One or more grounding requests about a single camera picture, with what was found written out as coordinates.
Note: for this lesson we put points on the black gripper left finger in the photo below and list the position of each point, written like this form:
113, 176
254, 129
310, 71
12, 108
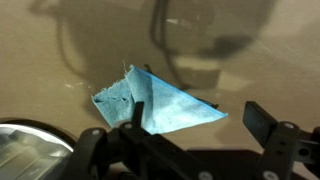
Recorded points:
133, 156

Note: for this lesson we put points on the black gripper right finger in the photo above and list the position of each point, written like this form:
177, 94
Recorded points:
283, 150

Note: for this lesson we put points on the blue cloth towel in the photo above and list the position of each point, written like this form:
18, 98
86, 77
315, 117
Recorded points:
166, 103

